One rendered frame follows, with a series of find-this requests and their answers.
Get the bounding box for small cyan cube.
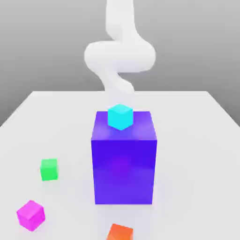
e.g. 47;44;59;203
107;104;134;131

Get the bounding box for small green cube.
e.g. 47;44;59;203
40;158;59;182

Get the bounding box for small orange cube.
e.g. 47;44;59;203
106;223;134;240

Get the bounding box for small magenta cube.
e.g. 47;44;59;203
16;200;46;233

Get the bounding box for large purple box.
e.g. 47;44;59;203
90;111;158;205

